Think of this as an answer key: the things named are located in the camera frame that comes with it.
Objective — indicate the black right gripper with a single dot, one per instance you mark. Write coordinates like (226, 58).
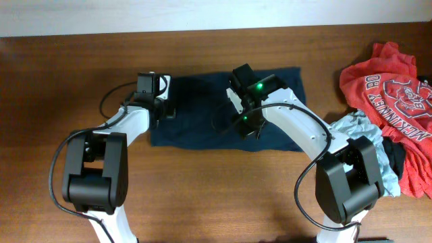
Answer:
(244, 129)

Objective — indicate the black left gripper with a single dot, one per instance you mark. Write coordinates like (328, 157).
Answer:
(171, 112)

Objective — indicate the navy blue shorts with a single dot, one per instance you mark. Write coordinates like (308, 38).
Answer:
(203, 111)

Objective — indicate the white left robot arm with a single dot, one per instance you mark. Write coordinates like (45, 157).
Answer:
(96, 174)

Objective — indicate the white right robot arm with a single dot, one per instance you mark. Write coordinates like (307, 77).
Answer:
(348, 180)

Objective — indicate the light blue crumpled shirt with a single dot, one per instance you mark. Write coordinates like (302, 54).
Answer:
(356, 124)

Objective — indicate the red printed t-shirt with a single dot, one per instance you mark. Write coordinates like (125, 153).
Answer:
(387, 89)

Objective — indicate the black garment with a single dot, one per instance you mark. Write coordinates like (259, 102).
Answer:
(396, 155)

